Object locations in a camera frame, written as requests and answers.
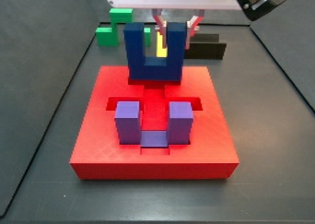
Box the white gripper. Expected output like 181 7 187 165
107 0 240 49

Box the blue U-shaped block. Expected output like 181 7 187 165
123 21 188 82

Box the red board with slots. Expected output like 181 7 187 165
71 66 239 180

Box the yellow long block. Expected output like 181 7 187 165
156 32 167 57

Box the black block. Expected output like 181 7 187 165
184 33 227 60

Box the green stepped block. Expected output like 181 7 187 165
95 7 152 48

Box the purple U-shaped block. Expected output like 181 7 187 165
115 101 193 148

